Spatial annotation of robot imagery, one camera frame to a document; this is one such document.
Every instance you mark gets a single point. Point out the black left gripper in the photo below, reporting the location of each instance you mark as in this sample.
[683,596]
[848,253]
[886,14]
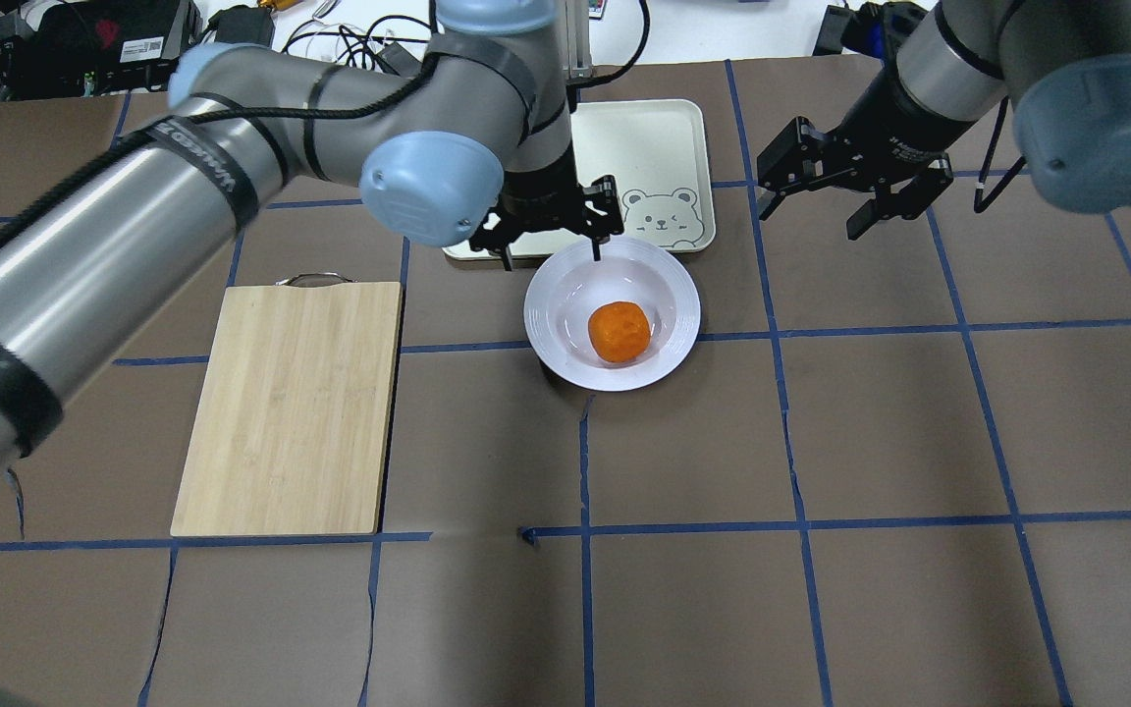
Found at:
[541,190]

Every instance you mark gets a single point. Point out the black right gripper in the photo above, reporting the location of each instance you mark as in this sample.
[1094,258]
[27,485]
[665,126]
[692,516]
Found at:
[882,122]

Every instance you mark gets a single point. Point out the white round plate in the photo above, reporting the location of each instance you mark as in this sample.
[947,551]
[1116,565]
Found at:
[572,284]

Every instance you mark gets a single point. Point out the orange fruit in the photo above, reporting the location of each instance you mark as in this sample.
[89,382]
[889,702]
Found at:
[619,331]

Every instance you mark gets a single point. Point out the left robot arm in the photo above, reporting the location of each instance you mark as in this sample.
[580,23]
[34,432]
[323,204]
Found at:
[475,148]

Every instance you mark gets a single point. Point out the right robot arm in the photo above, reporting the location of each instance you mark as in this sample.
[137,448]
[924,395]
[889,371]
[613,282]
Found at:
[1063,67]

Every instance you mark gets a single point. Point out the cream bear tray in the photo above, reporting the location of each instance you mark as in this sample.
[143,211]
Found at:
[657,153]

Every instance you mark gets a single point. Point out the bamboo cutting board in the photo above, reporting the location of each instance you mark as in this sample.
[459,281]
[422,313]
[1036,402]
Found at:
[291,435]

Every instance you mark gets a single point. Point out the black computer box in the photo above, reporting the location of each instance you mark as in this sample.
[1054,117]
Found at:
[84,48]

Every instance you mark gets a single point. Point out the aluminium frame post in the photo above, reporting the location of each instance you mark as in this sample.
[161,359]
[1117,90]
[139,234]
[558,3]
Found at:
[574,32]

